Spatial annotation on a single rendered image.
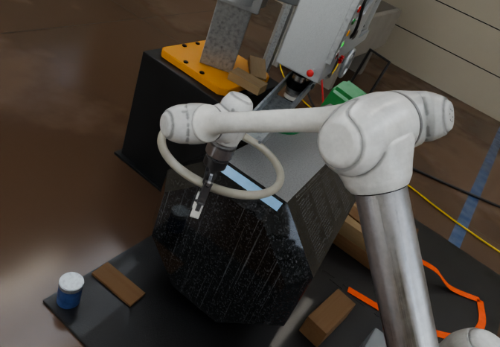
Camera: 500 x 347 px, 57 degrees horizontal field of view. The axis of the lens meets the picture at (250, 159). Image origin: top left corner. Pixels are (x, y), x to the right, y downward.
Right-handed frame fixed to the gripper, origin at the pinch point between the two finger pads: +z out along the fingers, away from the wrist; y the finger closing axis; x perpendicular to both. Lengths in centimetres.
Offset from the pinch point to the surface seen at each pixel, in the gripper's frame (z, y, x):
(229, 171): 2.3, 32.8, -9.5
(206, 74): -4, 113, 12
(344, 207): 13, 55, -69
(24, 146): 77, 113, 99
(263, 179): -0.2, 31.8, -23.3
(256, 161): -1.0, 42.1, -19.5
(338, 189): 6, 58, -64
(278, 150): -3, 56, -29
